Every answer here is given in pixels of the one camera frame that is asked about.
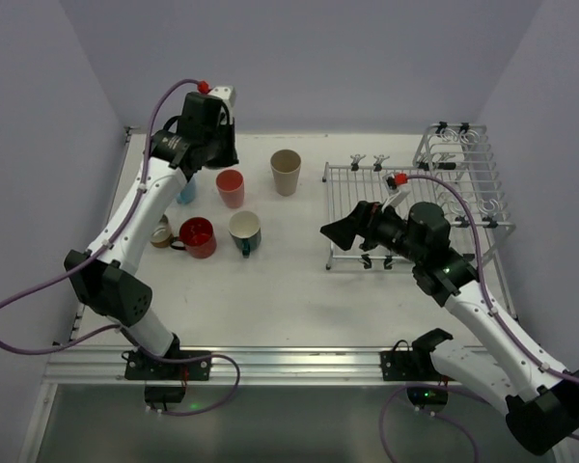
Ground pink cup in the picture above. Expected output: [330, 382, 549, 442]
[215, 169, 245, 208]

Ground light blue mug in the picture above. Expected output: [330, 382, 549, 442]
[176, 177, 197, 204]

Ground beige tall cup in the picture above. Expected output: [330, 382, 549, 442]
[270, 150, 301, 197]

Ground dark teal mug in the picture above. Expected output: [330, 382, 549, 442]
[229, 210, 262, 259]

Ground red mug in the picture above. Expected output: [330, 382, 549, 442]
[170, 217, 217, 259]

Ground cream brown mug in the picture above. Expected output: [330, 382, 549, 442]
[150, 214, 174, 248]

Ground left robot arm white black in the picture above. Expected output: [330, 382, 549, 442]
[65, 86, 238, 357]

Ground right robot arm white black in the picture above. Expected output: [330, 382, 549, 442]
[320, 201, 579, 455]

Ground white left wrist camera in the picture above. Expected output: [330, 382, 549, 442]
[209, 86, 236, 107]

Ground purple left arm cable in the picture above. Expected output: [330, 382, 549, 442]
[0, 79, 242, 417]

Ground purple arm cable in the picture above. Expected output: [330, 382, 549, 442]
[0, 79, 242, 417]
[379, 172, 579, 463]

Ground metal wire dish rack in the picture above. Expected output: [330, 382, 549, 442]
[323, 122, 516, 271]

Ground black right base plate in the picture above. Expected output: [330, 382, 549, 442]
[379, 340, 446, 382]

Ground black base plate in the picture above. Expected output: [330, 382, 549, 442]
[121, 347, 211, 381]
[379, 340, 446, 382]

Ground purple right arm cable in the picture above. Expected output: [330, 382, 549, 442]
[379, 172, 579, 463]

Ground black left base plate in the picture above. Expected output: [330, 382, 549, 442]
[121, 347, 211, 381]

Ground aluminium rail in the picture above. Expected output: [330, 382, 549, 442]
[42, 344, 493, 387]

